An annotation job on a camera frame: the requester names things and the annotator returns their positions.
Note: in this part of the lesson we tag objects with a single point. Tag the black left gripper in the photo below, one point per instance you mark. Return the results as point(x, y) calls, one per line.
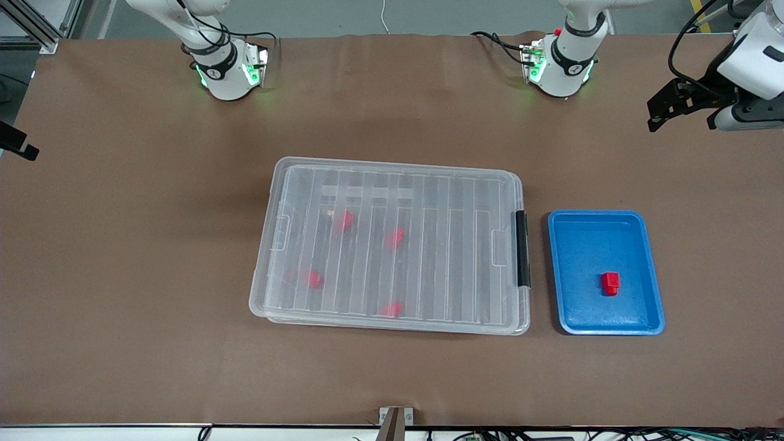
point(704, 89)

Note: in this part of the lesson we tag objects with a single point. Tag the red block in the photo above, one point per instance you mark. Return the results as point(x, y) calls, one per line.
point(313, 278)
point(345, 220)
point(395, 239)
point(392, 309)
point(610, 283)

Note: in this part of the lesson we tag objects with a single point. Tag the clear ribbed plastic lid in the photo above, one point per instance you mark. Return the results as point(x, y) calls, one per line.
point(429, 263)

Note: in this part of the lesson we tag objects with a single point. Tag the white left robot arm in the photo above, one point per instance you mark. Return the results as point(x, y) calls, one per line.
point(566, 64)

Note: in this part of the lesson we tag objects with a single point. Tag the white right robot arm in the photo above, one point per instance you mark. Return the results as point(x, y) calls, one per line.
point(223, 76)

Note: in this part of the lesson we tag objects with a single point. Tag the clear plastic storage box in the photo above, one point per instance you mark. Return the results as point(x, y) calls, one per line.
point(527, 324)

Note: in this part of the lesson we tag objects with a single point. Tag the blue plastic tray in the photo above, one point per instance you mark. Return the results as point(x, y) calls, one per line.
point(588, 245)

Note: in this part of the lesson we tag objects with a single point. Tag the brown table cover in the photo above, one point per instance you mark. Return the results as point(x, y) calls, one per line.
point(153, 275)

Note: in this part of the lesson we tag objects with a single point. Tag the aluminium frame profile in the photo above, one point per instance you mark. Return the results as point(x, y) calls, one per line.
point(43, 27)

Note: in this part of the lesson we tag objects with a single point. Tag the grey metal camera bracket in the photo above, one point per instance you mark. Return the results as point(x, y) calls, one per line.
point(404, 416)

